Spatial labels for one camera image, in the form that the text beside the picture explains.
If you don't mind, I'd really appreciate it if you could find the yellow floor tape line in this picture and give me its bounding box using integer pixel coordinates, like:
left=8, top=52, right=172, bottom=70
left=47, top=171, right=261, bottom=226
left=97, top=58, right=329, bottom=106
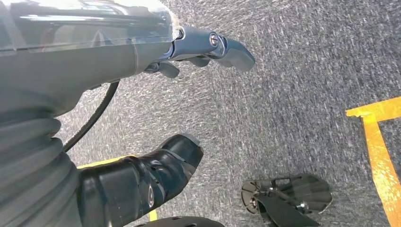
left=77, top=154, right=158, bottom=222

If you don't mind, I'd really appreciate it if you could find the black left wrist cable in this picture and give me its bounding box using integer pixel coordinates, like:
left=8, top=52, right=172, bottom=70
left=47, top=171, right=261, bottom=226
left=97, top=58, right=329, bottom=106
left=62, top=80, right=121, bottom=154

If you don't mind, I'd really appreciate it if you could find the black robot foot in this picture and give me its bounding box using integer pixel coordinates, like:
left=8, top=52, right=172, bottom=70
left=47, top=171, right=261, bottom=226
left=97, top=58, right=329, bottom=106
left=240, top=174, right=333, bottom=227

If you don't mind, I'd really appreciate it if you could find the yellow floor tape square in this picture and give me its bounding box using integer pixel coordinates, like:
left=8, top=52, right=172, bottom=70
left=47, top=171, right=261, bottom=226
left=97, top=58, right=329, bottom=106
left=345, top=96, right=401, bottom=227

